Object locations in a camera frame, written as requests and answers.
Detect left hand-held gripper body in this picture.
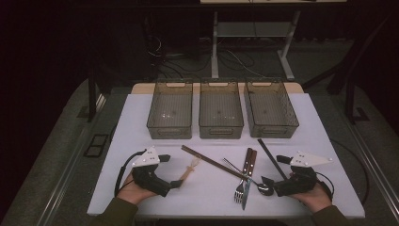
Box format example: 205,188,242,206
131,145,173,198

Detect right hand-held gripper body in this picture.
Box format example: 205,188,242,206
273,150,334,198

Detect metal spoon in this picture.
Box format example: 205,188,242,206
222,157,275,197

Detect black chopstick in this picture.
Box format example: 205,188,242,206
257,138,289,181

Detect clear spoon with wooden handle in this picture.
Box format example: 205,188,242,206
179,155,201,183

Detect knife with wooden handle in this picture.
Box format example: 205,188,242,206
240,149,258,211

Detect brown wooden chopstick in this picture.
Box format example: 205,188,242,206
181,146,248,182
181,144,249,181

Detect smoky clear plastic bin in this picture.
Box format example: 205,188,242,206
199,78,245,140
146,78,194,140
244,77,300,139

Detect person's left hand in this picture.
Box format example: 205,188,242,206
116,171,158,205

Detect person's right hand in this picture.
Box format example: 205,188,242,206
288,183,333,214

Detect white table mat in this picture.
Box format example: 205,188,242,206
87,92,366,219

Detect black floor plate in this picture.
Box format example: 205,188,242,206
83,134,110,158

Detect black metal stand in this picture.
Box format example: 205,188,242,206
87,67,99,123
301,13,399,125

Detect left hand-held gripper cable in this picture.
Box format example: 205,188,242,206
114,149,148,197

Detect hand-held gripper cable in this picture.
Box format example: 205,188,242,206
314,170,335,201
114,149,148,197

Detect right hand-held gripper cable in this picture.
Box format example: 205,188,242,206
314,170,335,201

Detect thin black cable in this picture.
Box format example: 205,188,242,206
329,137,371,206

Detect metal rail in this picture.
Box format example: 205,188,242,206
37,93,108,226
340,117,399,216

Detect black floor cables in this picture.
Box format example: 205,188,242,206
146,34,267,80

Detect white metal desk frame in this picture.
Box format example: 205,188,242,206
199,0,347,82

